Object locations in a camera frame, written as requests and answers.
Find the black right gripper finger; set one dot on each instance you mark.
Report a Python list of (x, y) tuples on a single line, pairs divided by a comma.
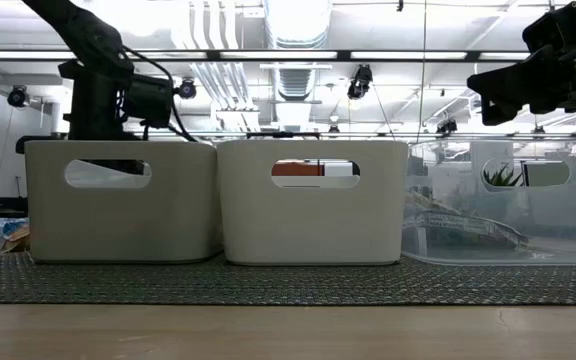
[(515, 91), (513, 72)]

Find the green orange granola bar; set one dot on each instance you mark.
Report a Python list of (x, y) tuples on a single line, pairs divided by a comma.
[(458, 236)]

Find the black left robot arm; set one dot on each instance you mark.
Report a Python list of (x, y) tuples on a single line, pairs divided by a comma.
[(83, 30)]

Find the black ceiling track light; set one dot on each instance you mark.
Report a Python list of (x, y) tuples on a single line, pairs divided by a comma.
[(447, 126), (18, 96), (360, 82), (188, 90)]

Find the small artificial green plant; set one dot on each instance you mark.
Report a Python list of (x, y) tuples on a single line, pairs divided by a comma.
[(503, 179)]

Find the grey plastic bin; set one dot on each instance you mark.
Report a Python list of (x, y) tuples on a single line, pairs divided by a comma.
[(118, 225)]

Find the clear plastic bin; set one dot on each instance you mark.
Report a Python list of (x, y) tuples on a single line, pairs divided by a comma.
[(568, 225)]

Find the red office partition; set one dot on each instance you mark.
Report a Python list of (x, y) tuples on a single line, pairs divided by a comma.
[(298, 169)]

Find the white plastic bin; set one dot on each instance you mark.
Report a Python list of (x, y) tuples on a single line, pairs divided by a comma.
[(313, 225)]

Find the dark ribbed placemat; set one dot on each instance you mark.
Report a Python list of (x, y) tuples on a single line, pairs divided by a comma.
[(288, 285)]

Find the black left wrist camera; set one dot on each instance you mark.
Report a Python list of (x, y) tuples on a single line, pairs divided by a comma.
[(150, 100)]

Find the black metal frame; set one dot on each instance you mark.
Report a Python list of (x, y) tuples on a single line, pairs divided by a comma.
[(214, 55)]

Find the silver ventilation duct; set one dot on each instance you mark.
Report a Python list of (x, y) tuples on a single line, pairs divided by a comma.
[(295, 80)]

